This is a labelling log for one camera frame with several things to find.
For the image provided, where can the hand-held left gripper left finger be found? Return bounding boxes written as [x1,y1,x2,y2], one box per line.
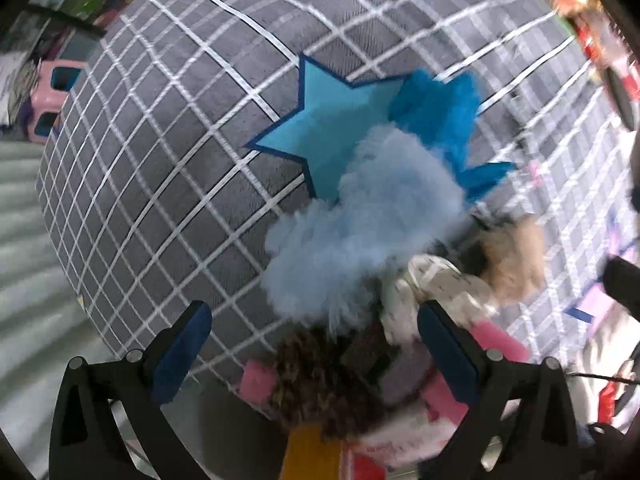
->
[48,300,213,480]

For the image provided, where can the light blue fluffy plush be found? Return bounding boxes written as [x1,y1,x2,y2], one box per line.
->
[262,127,466,333]

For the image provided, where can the white dotted cloth toy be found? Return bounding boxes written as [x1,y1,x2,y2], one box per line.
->
[380,254,501,346]

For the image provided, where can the pink plastic stool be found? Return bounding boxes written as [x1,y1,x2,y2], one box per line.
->
[22,60,88,141]

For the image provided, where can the pink soft roll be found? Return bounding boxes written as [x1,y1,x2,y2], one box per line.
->
[422,322,531,426]

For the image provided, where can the grey checked star blanket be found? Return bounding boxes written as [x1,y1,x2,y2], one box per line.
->
[36,0,640,411]

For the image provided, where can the mauve soft toy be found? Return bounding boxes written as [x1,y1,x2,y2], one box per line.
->
[377,345,436,406]

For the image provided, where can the beige fluffy plush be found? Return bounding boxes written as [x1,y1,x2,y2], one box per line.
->
[477,217,547,306]

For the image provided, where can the brown speckled fluffy plush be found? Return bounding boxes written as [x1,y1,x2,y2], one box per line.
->
[272,327,386,441]

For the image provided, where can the row of toys on shelf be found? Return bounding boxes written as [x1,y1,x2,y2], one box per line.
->
[505,0,640,131]

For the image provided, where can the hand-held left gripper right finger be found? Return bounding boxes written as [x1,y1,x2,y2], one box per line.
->
[416,300,583,480]

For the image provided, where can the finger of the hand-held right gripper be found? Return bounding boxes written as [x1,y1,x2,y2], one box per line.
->
[602,255,640,311]

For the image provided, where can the dark brown plush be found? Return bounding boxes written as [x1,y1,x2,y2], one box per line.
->
[345,322,401,376]

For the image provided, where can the dark blue fluffy plush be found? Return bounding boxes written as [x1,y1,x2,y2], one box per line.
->
[387,69,483,173]

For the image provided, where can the orange pink cardboard box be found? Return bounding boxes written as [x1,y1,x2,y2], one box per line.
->
[282,425,386,480]

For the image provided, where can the white red soft toy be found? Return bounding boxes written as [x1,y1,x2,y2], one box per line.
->
[360,410,461,466]

